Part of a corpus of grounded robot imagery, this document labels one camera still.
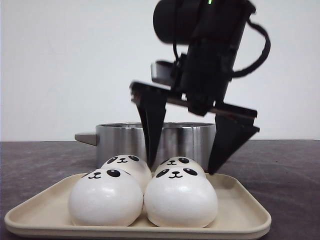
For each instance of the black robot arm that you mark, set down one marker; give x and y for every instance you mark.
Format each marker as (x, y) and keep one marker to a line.
(198, 22)

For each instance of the beige plastic tray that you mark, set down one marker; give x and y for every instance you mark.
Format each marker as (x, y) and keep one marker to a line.
(45, 215)

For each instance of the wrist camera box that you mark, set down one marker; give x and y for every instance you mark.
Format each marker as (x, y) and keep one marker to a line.
(166, 73)

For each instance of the steel pot with grey handles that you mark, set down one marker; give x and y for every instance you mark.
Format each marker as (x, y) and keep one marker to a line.
(188, 139)

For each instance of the panda bun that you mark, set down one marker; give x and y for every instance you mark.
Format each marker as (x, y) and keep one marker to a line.
(180, 161)
(180, 197)
(133, 165)
(105, 197)

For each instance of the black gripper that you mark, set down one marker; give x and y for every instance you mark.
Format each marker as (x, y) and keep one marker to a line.
(207, 71)

